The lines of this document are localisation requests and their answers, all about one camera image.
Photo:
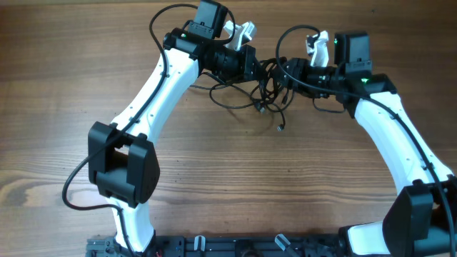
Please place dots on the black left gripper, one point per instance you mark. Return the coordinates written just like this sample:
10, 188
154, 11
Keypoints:
248, 58

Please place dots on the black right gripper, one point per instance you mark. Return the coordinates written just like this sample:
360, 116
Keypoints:
298, 68

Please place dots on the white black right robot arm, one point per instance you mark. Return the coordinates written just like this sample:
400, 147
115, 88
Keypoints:
422, 219

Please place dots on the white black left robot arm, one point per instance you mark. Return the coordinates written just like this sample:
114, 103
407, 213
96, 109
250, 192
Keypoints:
122, 159

